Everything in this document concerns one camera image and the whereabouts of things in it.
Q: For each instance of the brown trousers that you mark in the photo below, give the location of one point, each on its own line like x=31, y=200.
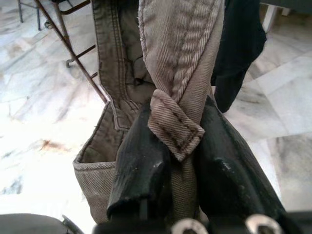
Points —
x=175, y=48

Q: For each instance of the black television cabinet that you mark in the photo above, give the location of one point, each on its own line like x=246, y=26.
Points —
x=269, y=17

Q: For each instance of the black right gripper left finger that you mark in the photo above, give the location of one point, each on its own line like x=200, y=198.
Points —
x=139, y=165

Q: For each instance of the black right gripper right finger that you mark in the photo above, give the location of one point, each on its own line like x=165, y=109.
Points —
x=226, y=175

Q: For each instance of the marble pattern folding table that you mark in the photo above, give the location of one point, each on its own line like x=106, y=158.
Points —
x=64, y=39

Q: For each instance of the black t-shirt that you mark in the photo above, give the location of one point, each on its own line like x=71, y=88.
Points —
x=239, y=48

